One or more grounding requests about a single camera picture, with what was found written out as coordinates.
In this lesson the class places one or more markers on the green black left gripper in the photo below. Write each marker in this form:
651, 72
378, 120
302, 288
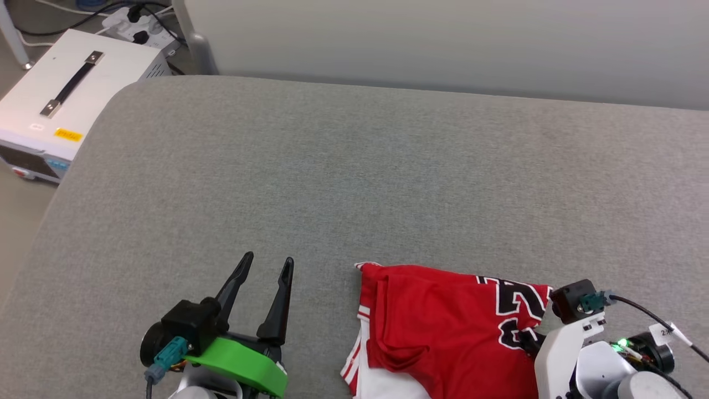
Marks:
243, 360

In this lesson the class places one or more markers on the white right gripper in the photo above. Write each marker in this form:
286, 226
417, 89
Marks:
556, 360

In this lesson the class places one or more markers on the red and white basketball jersey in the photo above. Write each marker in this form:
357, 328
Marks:
443, 332

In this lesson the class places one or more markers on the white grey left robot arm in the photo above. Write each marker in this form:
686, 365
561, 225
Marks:
191, 390

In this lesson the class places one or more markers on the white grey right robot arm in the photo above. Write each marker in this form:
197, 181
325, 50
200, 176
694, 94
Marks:
601, 371

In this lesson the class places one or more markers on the white power supply box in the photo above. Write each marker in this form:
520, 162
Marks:
116, 77

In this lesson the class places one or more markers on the white power strip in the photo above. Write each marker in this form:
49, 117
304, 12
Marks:
162, 39

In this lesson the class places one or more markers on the white partition panel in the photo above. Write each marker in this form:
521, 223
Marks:
443, 44

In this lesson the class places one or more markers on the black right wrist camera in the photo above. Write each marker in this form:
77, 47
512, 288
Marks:
565, 302

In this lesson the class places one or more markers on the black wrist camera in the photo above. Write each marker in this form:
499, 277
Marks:
565, 302
185, 324

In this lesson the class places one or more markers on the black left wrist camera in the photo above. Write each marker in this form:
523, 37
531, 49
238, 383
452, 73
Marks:
185, 324

